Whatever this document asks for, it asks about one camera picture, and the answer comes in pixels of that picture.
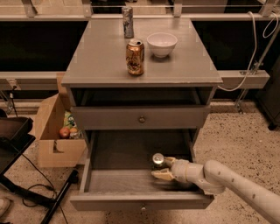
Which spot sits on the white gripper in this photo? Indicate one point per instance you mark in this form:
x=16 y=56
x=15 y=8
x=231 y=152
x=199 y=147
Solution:
x=180 y=170

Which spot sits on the green soda can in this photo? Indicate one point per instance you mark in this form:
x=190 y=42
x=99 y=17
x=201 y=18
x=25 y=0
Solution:
x=158 y=161

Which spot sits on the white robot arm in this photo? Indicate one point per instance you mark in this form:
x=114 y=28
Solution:
x=215 y=177

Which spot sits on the open middle drawer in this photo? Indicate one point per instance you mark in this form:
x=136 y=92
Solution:
x=117 y=173

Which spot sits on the grey wooden drawer cabinet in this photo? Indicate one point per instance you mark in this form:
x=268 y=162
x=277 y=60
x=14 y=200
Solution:
x=97 y=76

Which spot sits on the closed top drawer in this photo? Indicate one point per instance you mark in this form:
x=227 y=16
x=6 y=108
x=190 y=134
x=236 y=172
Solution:
x=140 y=118

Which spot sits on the gold orange soda can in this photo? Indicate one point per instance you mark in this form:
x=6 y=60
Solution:
x=135 y=56

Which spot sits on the tall silver can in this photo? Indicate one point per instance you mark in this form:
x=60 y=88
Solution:
x=127 y=22

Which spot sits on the orange fruit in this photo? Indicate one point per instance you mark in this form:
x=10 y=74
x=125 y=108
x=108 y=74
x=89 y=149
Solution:
x=73 y=130

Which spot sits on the green snack bag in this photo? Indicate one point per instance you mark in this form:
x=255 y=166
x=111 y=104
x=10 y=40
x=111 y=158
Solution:
x=69 y=120

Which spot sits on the red apple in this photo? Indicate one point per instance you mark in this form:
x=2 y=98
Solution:
x=64 y=133

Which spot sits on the cardboard box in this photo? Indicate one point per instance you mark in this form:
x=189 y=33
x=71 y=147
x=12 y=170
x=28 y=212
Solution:
x=50 y=122

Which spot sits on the white ceramic bowl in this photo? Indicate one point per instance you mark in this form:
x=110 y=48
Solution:
x=161 y=44

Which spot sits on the black tray cart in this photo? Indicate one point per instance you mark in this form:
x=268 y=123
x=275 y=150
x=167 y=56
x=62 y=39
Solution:
x=15 y=138

